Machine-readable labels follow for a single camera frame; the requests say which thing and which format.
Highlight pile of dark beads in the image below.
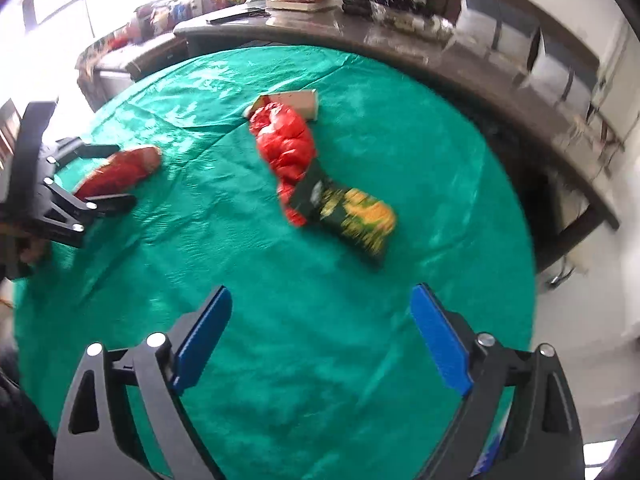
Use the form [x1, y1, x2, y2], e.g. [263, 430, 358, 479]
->
[375, 0, 427, 12]

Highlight dark green snack packet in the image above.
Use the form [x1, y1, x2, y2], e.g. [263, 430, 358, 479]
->
[289, 165, 398, 267]

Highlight small cardboard box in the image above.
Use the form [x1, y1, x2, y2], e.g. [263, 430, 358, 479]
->
[248, 89, 321, 122]

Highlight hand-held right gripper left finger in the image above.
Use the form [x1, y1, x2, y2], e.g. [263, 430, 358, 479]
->
[52, 285, 233, 480]

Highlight cluttered shelf items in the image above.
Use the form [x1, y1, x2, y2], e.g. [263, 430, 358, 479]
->
[107, 0, 251, 52]

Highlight pale thick book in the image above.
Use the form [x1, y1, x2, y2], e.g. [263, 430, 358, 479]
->
[265, 0, 342, 14]

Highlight person's left hand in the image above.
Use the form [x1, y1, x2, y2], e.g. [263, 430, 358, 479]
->
[15, 237, 51, 267]

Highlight red snack packet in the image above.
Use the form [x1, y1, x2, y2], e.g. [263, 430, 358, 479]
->
[74, 146, 163, 201]

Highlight glass bowl with snacks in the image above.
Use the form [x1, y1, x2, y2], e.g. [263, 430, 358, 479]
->
[370, 0, 454, 42]

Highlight black flat tablet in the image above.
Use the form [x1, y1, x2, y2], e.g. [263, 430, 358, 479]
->
[206, 6, 269, 25]

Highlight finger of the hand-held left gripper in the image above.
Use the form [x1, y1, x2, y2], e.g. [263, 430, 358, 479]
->
[42, 136, 122, 172]
[20, 176, 139, 250]

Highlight red foil bag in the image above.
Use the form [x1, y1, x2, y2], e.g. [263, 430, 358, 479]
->
[248, 101, 317, 227]

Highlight green patterned tablecloth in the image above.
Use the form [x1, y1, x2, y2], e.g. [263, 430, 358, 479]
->
[12, 45, 538, 480]

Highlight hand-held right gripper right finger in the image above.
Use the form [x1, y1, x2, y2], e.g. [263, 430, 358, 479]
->
[410, 282, 586, 480]

